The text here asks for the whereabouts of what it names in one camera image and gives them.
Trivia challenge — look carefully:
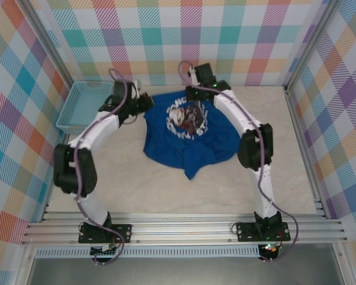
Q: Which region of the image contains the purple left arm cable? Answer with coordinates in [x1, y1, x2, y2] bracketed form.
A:
[75, 68, 140, 267]

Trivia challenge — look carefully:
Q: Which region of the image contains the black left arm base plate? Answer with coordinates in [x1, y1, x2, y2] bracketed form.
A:
[78, 223, 133, 244]

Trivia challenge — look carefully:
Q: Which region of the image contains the blue t-shirt with panda print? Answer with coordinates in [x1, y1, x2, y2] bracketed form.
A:
[142, 91, 241, 181]

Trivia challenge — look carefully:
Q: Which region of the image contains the aluminium mounting rail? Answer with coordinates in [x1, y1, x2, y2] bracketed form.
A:
[20, 211, 348, 246]

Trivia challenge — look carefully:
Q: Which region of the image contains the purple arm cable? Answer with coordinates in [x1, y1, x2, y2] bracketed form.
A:
[75, 68, 140, 267]
[177, 61, 299, 264]

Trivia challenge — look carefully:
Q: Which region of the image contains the grey metal panel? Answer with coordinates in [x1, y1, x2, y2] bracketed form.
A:
[26, 257, 344, 285]

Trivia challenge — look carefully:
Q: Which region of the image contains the small circuit board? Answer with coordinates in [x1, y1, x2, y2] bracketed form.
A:
[259, 243, 281, 259]
[90, 243, 119, 258]

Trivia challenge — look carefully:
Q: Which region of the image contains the slotted grey cable duct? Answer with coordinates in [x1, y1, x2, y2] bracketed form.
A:
[35, 245, 260, 258]

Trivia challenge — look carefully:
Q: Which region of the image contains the light blue plastic basket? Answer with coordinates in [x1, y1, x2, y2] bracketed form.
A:
[55, 80, 116, 137]

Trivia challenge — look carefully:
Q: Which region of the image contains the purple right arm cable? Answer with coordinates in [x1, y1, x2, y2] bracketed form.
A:
[177, 61, 299, 264]

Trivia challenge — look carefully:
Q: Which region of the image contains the aluminium frame post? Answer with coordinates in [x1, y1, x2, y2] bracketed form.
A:
[283, 0, 345, 90]
[16, 0, 80, 88]

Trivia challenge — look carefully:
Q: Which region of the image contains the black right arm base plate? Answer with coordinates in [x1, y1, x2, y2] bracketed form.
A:
[236, 221, 291, 243]

